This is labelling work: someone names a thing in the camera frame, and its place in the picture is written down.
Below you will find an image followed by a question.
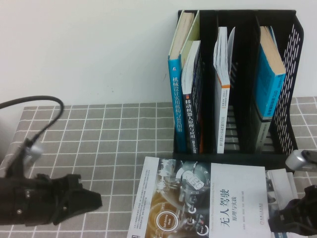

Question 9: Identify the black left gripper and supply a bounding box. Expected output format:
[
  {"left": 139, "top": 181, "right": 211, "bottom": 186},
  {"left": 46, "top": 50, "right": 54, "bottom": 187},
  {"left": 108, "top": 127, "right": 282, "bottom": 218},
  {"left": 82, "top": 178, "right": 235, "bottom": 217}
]
[{"left": 0, "top": 173, "right": 103, "bottom": 227}]

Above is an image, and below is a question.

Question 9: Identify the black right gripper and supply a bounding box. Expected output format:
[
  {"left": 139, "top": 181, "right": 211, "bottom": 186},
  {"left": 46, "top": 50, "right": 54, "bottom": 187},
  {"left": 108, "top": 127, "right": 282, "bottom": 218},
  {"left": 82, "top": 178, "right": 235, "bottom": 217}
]
[{"left": 268, "top": 184, "right": 317, "bottom": 236}]

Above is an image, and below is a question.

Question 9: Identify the white self-driving book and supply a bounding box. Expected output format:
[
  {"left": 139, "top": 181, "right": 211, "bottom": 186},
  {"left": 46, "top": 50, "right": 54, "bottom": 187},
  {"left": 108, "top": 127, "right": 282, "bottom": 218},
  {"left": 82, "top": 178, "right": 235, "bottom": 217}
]
[{"left": 127, "top": 156, "right": 273, "bottom": 238}]

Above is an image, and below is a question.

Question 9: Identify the white car suspension book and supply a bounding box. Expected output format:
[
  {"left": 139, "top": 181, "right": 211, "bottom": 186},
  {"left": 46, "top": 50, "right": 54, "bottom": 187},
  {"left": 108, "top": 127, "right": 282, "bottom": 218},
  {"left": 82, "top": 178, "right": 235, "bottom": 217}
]
[{"left": 264, "top": 168, "right": 309, "bottom": 238}]

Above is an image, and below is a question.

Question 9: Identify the dark grey spine book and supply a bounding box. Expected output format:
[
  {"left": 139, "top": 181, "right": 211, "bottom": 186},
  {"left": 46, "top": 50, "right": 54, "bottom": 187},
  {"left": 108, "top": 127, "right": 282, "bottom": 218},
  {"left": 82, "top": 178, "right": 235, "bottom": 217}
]
[{"left": 255, "top": 109, "right": 273, "bottom": 152}]

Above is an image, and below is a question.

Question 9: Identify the white book orange stripe spine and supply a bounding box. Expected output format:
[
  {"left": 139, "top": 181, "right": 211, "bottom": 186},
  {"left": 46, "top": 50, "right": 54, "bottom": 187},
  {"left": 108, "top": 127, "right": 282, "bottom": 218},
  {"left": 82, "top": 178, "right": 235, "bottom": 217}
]
[{"left": 213, "top": 26, "right": 236, "bottom": 154}]

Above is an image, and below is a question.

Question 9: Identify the teal hardcover mechanical design book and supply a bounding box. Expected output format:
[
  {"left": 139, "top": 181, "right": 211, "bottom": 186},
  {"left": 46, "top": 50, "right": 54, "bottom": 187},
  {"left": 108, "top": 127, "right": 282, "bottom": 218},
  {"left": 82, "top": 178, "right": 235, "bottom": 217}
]
[{"left": 167, "top": 11, "right": 201, "bottom": 153}]

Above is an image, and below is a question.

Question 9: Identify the black spine mobile robot book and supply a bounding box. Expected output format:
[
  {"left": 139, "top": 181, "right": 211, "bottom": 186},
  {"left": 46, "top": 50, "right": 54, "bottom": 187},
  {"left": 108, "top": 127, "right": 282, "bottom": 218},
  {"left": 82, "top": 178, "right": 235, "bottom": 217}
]
[{"left": 181, "top": 40, "right": 202, "bottom": 154}]

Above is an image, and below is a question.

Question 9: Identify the teal paperback book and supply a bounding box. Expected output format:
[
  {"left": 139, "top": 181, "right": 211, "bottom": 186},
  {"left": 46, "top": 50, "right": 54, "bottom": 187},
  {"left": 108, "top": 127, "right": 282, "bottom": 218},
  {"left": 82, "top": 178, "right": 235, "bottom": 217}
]
[{"left": 255, "top": 26, "right": 287, "bottom": 119}]

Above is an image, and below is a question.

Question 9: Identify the black plastic book stand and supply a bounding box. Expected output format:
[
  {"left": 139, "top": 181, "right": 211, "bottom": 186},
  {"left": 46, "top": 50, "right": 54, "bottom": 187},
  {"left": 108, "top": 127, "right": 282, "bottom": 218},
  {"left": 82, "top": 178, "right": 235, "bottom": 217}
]
[{"left": 172, "top": 9, "right": 305, "bottom": 174}]

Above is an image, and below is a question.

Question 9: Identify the grey checked tablecloth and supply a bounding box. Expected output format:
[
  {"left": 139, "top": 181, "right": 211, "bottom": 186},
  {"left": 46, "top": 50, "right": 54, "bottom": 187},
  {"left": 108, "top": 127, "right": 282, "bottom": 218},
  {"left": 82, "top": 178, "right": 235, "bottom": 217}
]
[{"left": 0, "top": 96, "right": 317, "bottom": 238}]

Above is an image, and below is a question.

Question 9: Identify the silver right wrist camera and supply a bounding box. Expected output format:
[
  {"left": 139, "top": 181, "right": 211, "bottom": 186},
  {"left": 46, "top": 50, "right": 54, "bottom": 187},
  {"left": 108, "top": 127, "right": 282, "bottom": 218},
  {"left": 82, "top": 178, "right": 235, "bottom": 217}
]
[{"left": 284, "top": 148, "right": 317, "bottom": 172}]

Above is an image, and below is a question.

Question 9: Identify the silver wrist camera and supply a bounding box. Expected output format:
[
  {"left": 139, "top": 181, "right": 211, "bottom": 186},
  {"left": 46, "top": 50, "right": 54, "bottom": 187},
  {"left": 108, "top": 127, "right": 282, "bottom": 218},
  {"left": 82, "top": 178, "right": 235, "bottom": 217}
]
[
  {"left": 284, "top": 148, "right": 317, "bottom": 172},
  {"left": 6, "top": 138, "right": 45, "bottom": 178}
]

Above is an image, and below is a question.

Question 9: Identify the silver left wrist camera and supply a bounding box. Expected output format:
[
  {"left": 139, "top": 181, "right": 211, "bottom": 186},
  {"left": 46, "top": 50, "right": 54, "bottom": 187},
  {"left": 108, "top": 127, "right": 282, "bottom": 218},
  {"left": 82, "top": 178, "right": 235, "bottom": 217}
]
[{"left": 6, "top": 138, "right": 45, "bottom": 178}]

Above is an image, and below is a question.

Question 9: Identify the black left camera cable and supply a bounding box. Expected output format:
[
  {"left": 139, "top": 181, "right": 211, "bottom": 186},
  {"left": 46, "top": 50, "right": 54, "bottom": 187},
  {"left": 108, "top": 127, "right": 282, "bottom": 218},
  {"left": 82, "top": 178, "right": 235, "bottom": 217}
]
[{"left": 0, "top": 95, "right": 64, "bottom": 143}]

